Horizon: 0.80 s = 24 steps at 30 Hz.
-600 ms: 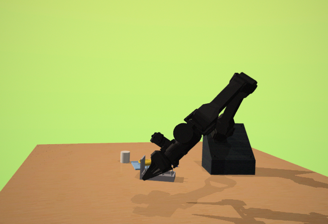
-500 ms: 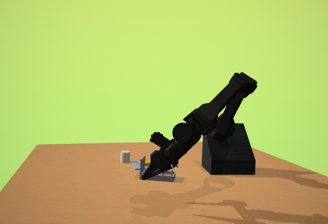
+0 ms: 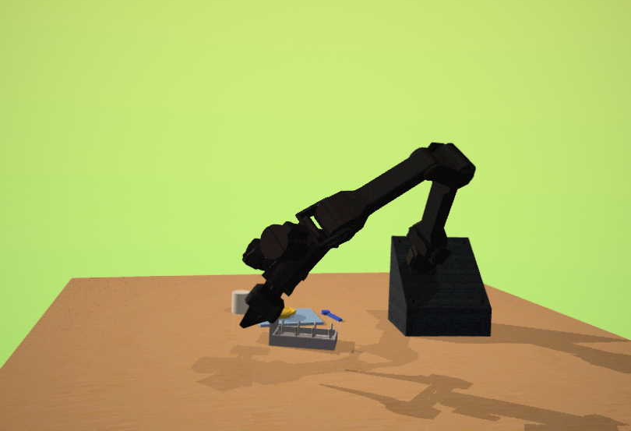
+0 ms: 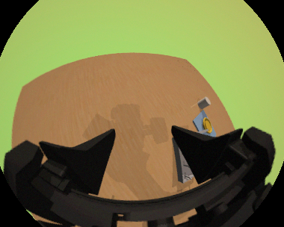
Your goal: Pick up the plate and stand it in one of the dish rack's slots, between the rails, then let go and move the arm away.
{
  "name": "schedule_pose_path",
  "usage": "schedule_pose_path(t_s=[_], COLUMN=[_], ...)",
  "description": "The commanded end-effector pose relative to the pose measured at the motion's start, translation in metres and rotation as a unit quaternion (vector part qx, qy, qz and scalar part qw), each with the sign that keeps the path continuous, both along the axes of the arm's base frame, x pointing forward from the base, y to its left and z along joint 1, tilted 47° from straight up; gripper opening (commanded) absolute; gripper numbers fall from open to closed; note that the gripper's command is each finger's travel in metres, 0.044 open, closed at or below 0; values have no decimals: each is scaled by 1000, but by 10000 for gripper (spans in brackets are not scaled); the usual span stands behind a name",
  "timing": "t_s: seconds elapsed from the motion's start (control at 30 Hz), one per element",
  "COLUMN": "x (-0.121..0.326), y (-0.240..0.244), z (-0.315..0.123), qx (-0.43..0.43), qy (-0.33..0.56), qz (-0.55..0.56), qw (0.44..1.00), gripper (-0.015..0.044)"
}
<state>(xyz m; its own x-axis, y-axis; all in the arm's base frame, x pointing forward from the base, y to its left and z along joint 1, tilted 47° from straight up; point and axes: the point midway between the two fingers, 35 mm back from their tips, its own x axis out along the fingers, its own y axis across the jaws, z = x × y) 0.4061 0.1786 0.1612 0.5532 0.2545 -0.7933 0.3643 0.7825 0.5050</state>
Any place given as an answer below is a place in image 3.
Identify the blue-grey mat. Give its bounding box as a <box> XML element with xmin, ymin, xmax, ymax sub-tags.
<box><xmin>259</xmin><ymin>309</ymin><xmax>324</xmax><ymax>327</ymax></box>

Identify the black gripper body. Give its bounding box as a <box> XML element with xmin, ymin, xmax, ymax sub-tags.
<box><xmin>245</xmin><ymin>260</ymin><xmax>311</xmax><ymax>323</ymax></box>

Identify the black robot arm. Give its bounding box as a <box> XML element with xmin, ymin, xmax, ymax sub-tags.
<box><xmin>242</xmin><ymin>143</ymin><xmax>476</xmax><ymax>280</ymax></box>

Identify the olive-gold round plate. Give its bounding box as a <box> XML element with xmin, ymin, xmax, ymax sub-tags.
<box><xmin>279</xmin><ymin>307</ymin><xmax>296</xmax><ymax>319</ymax></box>

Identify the grey dish rack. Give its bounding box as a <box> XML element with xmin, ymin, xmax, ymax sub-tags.
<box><xmin>269</xmin><ymin>318</ymin><xmax>337</xmax><ymax>351</ymax></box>

